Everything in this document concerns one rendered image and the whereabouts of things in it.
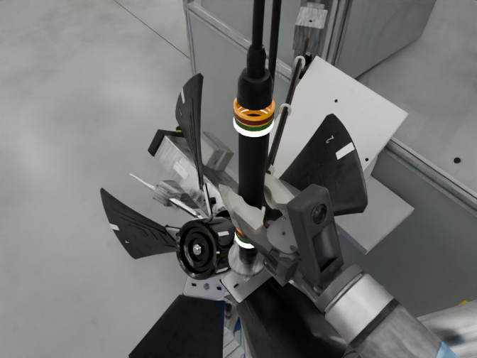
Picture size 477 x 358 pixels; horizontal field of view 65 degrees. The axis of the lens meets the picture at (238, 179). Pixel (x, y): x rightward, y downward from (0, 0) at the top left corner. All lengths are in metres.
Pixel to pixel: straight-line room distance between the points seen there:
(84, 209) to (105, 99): 1.00
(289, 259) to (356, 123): 0.49
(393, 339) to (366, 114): 0.55
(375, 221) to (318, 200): 0.89
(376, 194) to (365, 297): 0.91
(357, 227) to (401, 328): 0.82
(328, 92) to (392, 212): 0.55
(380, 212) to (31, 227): 1.92
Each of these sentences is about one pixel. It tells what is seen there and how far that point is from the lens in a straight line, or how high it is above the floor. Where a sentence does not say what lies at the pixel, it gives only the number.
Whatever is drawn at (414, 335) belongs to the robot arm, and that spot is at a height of 1.49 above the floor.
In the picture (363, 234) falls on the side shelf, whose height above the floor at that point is 0.86.
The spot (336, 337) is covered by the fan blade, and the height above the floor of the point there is 1.19.
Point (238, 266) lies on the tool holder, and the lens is 0.68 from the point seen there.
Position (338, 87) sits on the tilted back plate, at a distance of 0.92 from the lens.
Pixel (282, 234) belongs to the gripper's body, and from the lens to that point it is 0.48.
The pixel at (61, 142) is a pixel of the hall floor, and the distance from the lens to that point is 2.87.
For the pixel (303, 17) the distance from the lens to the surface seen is 1.04.
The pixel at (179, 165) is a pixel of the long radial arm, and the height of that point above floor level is 1.12.
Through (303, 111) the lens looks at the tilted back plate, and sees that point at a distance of 0.95.
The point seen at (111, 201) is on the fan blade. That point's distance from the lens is 0.97.
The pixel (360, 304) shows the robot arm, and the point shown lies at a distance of 0.45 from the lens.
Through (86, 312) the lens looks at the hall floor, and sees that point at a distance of 2.14.
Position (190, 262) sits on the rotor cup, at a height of 1.20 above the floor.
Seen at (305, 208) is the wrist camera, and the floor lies 1.57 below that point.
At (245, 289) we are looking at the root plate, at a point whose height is 1.18.
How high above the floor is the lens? 1.90
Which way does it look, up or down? 52 degrees down
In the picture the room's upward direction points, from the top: straight up
